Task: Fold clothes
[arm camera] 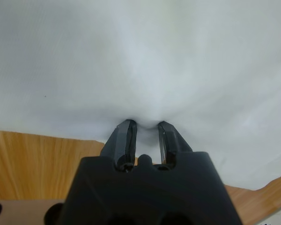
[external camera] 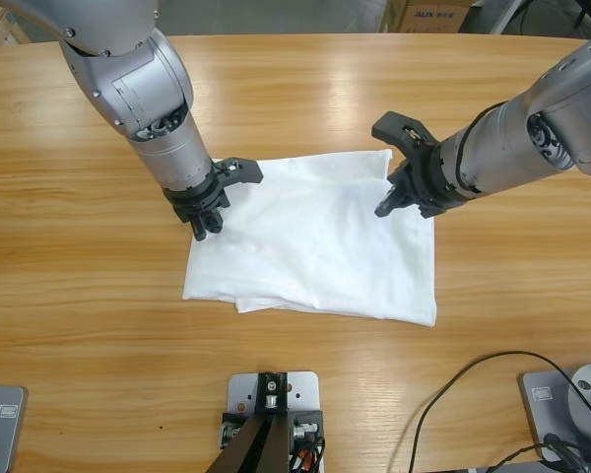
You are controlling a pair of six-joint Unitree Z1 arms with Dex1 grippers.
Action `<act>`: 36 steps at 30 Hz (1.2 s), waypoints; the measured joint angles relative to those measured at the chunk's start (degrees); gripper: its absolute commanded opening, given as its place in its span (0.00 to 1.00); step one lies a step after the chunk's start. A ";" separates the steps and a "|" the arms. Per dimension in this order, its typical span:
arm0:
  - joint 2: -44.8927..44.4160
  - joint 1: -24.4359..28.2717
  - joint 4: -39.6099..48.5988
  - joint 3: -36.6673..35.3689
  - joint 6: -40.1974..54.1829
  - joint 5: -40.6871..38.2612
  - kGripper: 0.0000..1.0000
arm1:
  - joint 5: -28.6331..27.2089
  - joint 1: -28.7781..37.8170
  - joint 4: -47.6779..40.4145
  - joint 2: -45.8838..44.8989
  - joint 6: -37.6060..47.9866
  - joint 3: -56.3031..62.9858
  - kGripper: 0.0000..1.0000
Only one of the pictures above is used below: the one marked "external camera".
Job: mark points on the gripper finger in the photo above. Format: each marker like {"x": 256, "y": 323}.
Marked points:
{"x": 199, "y": 227}
{"x": 389, "y": 204}
{"x": 214, "y": 222}

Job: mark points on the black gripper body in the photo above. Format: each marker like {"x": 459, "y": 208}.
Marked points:
{"x": 197, "y": 197}
{"x": 433, "y": 187}

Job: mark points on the white t-shirt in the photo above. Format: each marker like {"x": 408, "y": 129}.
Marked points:
{"x": 315, "y": 246}

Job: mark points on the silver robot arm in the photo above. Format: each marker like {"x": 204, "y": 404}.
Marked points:
{"x": 138, "y": 88}
{"x": 537, "y": 133}

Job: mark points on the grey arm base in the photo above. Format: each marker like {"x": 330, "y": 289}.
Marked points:
{"x": 5, "y": 433}
{"x": 546, "y": 419}

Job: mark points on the cardboard box blue print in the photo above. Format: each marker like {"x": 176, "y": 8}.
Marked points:
{"x": 423, "y": 22}

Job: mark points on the white mounting block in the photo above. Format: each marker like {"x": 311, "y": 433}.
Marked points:
{"x": 305, "y": 389}

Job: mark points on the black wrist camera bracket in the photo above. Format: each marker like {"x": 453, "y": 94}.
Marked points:
{"x": 399, "y": 130}
{"x": 241, "y": 170}

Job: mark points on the white metal frame leg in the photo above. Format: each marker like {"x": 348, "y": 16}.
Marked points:
{"x": 505, "y": 17}

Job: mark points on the black corner bracket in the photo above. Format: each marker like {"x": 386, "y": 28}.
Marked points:
{"x": 308, "y": 419}
{"x": 229, "y": 424}

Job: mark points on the dark camera post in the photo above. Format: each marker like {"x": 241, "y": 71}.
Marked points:
{"x": 256, "y": 443}

